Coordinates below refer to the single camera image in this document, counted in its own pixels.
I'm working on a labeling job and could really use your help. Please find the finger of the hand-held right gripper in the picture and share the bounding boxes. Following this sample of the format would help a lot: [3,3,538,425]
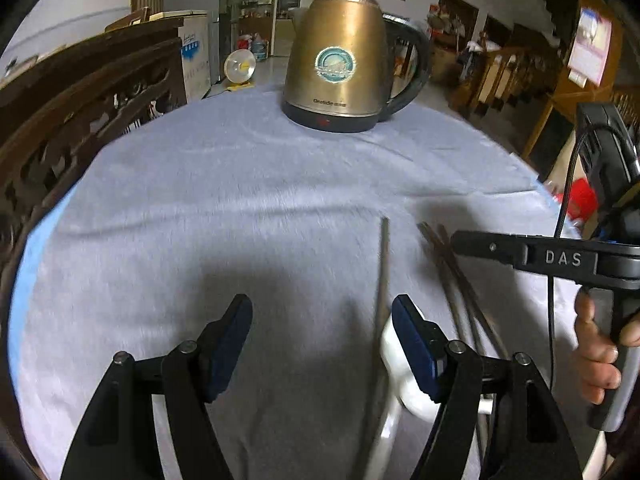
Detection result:
[452,230,531,269]

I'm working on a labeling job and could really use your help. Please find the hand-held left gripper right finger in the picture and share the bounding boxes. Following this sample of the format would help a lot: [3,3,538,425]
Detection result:
[391,295,583,480]

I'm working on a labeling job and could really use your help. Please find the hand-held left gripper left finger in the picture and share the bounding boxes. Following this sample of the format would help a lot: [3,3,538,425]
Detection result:
[60,294,253,480]

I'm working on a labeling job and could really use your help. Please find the white ceramic spoon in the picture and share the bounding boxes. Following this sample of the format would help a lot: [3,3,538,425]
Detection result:
[377,316,445,480]

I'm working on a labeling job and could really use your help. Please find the long brown chopstick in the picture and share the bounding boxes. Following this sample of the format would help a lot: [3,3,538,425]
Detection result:
[357,217,391,480]
[436,224,510,361]

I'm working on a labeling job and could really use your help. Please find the dark chopsticks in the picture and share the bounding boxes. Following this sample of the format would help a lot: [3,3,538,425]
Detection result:
[417,221,490,461]

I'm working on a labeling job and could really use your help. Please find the person's right hand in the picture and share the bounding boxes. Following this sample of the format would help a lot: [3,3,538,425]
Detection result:
[574,291,640,406]

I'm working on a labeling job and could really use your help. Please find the wooden stair railing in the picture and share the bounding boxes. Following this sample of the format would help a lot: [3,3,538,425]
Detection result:
[452,44,566,122]

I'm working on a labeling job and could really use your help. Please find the light blue table cover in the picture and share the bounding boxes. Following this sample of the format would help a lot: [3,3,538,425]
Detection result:
[9,180,563,376]

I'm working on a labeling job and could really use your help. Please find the bronze electric kettle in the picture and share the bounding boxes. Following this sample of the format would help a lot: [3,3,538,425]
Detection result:
[281,0,432,134]

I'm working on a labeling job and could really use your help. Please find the round electric fan heater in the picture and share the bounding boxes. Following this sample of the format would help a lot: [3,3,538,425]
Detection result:
[222,50,259,92]

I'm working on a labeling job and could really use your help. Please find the white chest freezer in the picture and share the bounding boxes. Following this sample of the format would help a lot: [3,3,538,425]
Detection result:
[150,9,211,103]

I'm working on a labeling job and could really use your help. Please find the carved dark wooden sideboard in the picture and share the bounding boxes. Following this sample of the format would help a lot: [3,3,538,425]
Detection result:
[0,17,188,311]

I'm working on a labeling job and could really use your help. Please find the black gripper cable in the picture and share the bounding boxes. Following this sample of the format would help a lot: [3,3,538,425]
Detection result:
[547,127,610,386]

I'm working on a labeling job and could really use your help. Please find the pink wall calendar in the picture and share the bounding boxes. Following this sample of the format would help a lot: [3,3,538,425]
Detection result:
[567,7,614,86]

